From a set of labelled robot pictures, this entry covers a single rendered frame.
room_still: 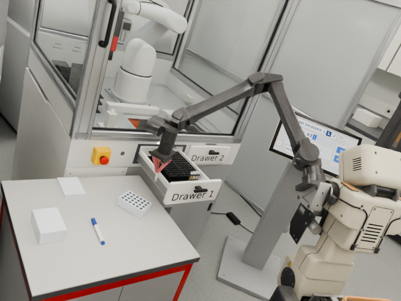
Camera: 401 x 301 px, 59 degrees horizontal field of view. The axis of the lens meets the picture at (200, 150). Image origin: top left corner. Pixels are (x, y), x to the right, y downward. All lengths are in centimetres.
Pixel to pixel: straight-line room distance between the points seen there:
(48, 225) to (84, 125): 47
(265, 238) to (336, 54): 155
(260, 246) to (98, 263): 156
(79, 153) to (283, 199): 139
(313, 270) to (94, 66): 119
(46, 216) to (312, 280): 105
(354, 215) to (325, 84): 189
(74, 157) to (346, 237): 116
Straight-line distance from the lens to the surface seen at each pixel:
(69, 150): 162
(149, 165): 168
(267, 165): 340
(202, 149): 195
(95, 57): 148
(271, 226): 255
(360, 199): 134
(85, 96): 153
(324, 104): 310
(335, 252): 152
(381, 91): 504
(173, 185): 150
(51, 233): 131
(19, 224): 141
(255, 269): 274
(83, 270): 127
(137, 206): 154
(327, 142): 232
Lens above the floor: 167
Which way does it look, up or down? 23 degrees down
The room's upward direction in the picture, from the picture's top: 21 degrees clockwise
